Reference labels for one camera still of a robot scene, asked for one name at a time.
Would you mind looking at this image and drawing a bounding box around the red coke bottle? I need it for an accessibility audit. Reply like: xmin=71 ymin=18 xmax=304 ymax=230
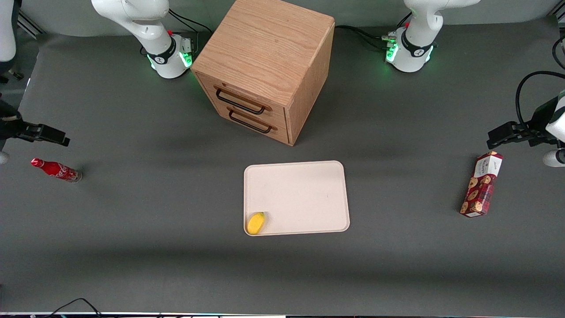
xmin=30 ymin=158 xmax=83 ymax=184

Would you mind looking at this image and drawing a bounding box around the wooden drawer cabinet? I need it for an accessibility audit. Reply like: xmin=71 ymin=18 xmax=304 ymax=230
xmin=190 ymin=0 xmax=335 ymax=147

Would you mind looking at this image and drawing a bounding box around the black looped cable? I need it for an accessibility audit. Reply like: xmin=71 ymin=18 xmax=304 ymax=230
xmin=515 ymin=70 xmax=565 ymax=133

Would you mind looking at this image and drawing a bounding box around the aluminium frame rail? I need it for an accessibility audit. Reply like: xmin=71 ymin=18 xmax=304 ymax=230
xmin=17 ymin=10 xmax=45 ymax=37

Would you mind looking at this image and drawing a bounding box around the yellow lemon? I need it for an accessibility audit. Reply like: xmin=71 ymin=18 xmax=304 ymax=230
xmin=247 ymin=212 xmax=266 ymax=235

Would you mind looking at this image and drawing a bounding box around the black drawer handle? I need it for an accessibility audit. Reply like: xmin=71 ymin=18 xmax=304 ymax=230
xmin=215 ymin=88 xmax=267 ymax=116
xmin=228 ymin=110 xmax=272 ymax=134

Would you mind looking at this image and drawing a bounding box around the red cookie box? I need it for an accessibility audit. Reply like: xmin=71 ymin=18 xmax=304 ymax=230
xmin=459 ymin=151 xmax=504 ymax=218

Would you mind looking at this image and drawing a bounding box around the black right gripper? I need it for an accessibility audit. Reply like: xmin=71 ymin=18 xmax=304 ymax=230
xmin=0 ymin=100 xmax=71 ymax=147

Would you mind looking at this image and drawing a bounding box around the beige plastic tray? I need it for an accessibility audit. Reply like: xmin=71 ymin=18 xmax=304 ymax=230
xmin=243 ymin=160 xmax=350 ymax=237

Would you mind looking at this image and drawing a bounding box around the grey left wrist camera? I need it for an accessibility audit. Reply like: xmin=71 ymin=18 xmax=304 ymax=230
xmin=542 ymin=149 xmax=565 ymax=168

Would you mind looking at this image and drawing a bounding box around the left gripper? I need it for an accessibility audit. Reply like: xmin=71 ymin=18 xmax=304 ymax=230
xmin=486 ymin=90 xmax=565 ymax=150

